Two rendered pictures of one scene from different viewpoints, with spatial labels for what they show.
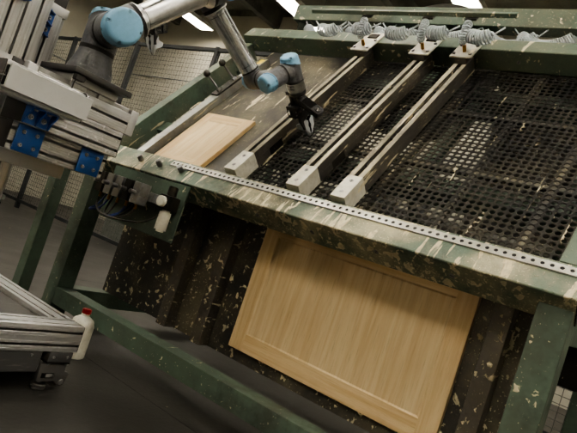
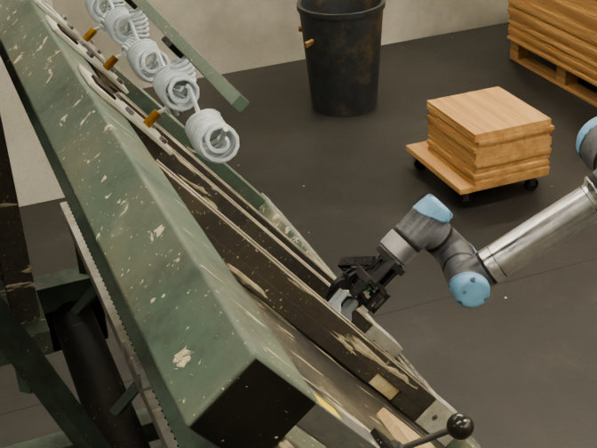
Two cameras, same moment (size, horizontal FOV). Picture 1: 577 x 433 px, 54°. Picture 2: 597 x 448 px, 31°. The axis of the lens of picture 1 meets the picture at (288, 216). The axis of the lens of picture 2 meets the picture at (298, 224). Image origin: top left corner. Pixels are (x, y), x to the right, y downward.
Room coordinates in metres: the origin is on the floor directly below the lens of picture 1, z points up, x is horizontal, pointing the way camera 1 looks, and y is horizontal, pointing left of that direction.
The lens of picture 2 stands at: (4.00, 1.06, 2.45)
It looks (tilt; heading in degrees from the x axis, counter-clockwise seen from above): 28 degrees down; 214
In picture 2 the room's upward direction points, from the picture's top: 4 degrees counter-clockwise
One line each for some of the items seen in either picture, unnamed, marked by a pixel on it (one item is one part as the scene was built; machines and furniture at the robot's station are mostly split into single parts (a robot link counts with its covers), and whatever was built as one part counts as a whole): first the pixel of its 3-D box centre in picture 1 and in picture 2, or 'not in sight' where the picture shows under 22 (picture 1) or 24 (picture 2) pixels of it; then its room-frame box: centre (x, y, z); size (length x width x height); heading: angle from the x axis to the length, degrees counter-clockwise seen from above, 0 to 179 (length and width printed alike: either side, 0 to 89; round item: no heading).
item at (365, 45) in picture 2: not in sight; (341, 54); (-1.26, -2.10, 0.33); 0.54 x 0.54 x 0.65
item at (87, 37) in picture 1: (104, 31); not in sight; (1.89, 0.79, 1.20); 0.13 x 0.12 x 0.14; 38
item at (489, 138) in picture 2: not in sight; (476, 144); (-0.64, -0.94, 0.20); 0.61 x 0.51 x 0.40; 53
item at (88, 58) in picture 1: (92, 63); not in sight; (1.89, 0.80, 1.09); 0.15 x 0.15 x 0.10
